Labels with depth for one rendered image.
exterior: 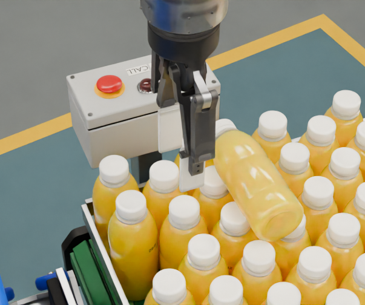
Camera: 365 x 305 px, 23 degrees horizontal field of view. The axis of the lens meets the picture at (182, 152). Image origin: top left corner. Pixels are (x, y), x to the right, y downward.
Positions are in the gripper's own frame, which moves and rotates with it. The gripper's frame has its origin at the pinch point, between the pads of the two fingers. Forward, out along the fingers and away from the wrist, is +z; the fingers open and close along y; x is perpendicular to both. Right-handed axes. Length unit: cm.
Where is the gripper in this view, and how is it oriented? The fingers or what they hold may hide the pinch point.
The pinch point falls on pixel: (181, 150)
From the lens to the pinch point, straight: 104.7
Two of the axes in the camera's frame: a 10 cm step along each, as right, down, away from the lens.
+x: 9.3, -2.6, 2.7
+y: 3.8, 6.7, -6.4
